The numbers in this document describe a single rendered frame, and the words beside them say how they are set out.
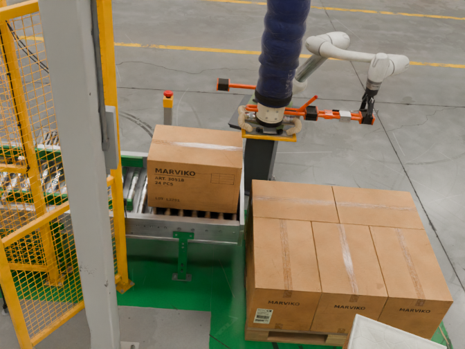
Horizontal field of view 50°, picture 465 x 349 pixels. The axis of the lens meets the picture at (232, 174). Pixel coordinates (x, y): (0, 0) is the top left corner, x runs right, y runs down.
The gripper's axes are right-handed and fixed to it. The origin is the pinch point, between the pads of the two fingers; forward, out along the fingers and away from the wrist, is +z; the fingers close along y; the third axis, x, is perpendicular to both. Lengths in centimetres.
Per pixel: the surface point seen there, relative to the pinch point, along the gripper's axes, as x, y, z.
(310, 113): -35.3, 6.5, -2.1
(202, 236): -95, 36, 80
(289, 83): -52, 8, -22
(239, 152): -75, 5, 32
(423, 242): 53, 35, 73
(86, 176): -144, 111, -29
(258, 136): -66, 15, 11
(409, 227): 47, 22, 73
